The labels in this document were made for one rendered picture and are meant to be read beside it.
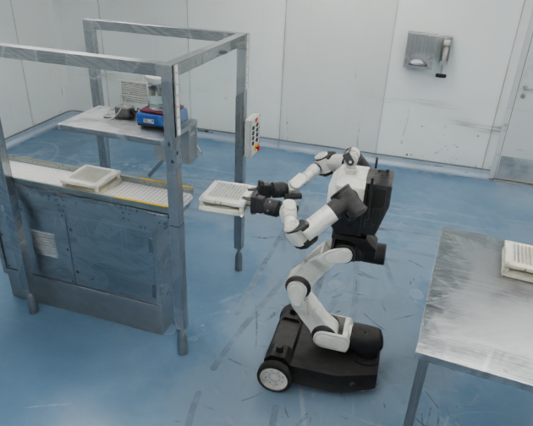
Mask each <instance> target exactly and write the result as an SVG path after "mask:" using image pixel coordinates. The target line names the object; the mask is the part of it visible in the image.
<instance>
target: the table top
mask: <svg viewBox="0 0 533 426"><path fill-rule="evenodd" d="M505 240H507V239H504V238H496V237H492V236H488V235H484V234H480V233H475V232H468V231H464V230H459V229H456V228H451V227H444V226H442V232H441V236H440V240H439V244H438V248H437V255H436V259H435V263H434V267H433V271H432V275H431V282H430V286H429V290H428V294H427V299H426V306H425V309H424V314H423V318H422V321H421V326H420V333H419V336H418V341H417V345H416V349H415V355H414V358H417V359H419V360H423V361H426V362H428V363H434V364H437V365H440V366H443V367H446V368H449V369H454V370H457V371H460V372H463V373H467V374H471V375H474V376H477V377H481V378H483V379H486V380H491V381H495V382H498V383H500V384H504V385H508V386H512V387H514V388H518V389H521V390H523V391H529V392H532V393H533V283H532V282H528V281H521V280H518V279H514V278H510V277H504V276H501V267H502V253H501V252H502V248H503V246H504V241H505Z"/></svg>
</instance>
